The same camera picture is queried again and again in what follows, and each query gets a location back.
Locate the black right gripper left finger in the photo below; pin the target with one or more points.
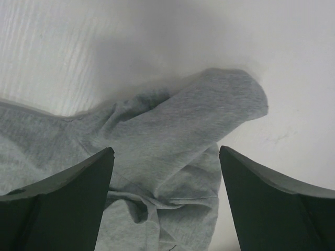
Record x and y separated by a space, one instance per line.
61 212

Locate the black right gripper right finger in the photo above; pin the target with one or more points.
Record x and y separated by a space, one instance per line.
272 211

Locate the grey t-shirt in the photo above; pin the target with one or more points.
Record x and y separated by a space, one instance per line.
163 193

